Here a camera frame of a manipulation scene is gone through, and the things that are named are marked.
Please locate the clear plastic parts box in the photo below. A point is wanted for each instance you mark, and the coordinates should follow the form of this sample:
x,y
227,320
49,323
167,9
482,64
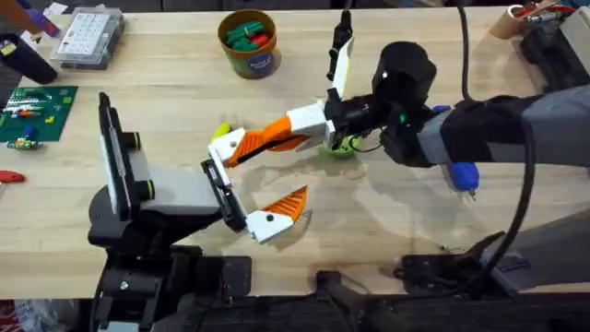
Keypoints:
x,y
85,37

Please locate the orange ribbed wedge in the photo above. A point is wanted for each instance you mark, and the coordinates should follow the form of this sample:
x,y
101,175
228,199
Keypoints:
x,y
249,147

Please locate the black rail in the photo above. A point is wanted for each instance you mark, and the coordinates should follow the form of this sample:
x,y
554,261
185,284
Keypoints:
x,y
461,318

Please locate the person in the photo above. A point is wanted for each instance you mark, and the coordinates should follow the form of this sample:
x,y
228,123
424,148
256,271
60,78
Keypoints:
x,y
16,14

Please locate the black cylindrical object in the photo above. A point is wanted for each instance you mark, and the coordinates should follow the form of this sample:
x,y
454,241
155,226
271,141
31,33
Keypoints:
x,y
27,62

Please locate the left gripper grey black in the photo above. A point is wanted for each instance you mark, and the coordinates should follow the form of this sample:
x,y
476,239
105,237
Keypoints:
x,y
184,189

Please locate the clear plastic bag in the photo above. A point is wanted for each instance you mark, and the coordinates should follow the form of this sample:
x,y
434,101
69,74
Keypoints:
x,y
41,318

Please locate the heap of black tools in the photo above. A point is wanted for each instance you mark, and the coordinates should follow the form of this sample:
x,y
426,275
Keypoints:
x,y
544,46

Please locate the green disc with holes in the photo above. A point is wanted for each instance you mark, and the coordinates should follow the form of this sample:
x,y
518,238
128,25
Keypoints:
x,y
341,150

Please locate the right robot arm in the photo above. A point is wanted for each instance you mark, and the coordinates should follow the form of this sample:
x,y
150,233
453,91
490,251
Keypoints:
x,y
562,120

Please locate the blue electric screwdriver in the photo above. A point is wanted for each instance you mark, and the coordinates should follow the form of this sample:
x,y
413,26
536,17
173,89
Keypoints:
x,y
463,177

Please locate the brown tub of toys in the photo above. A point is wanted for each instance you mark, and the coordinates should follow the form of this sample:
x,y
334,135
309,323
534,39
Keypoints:
x,y
251,62

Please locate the green board with blocks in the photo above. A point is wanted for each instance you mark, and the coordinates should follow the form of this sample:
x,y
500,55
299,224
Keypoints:
x,y
55,124

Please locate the black upright wrist plate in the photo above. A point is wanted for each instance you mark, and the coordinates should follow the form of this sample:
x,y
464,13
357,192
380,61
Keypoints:
x,y
343,60
115,152

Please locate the cardboard tape roll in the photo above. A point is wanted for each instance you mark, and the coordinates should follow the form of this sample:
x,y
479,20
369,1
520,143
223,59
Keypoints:
x,y
502,25

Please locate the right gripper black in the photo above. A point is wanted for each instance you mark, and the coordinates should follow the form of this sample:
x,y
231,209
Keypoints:
x,y
401,78

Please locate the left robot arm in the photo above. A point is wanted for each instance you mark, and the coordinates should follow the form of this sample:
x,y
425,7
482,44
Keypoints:
x,y
138,286

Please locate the yellow-green toy vegetable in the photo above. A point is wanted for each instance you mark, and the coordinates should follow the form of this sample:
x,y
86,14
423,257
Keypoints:
x,y
221,130

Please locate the grey box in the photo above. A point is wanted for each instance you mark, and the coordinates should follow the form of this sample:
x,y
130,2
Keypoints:
x,y
578,37

